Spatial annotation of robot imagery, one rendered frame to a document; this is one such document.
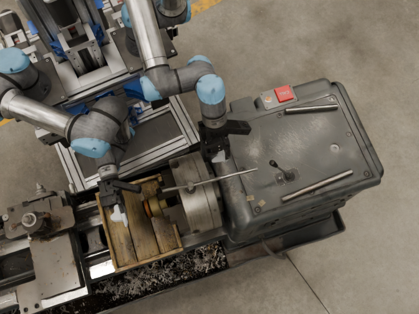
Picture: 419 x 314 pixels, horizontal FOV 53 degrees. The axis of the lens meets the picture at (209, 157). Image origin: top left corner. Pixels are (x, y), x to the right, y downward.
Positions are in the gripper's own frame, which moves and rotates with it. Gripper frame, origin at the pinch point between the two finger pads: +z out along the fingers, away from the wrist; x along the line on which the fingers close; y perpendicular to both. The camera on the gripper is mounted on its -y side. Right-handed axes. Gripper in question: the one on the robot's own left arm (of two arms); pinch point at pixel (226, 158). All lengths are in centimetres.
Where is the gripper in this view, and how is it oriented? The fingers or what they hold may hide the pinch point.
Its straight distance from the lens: 141.6
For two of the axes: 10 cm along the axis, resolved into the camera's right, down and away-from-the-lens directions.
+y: -9.5, 2.9, -1.1
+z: 1.0, 6.1, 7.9
